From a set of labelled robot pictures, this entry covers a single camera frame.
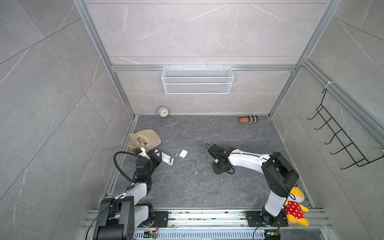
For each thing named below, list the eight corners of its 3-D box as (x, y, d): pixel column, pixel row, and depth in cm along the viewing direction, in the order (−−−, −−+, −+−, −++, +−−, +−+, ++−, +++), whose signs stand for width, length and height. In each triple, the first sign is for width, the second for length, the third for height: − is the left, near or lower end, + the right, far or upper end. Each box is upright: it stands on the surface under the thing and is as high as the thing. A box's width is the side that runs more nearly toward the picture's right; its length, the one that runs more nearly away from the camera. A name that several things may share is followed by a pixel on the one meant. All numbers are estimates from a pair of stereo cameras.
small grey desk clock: (158, 117, 122) (156, 108, 115) (165, 112, 125) (163, 104, 118) (164, 121, 119) (162, 112, 112) (170, 116, 123) (169, 108, 115)
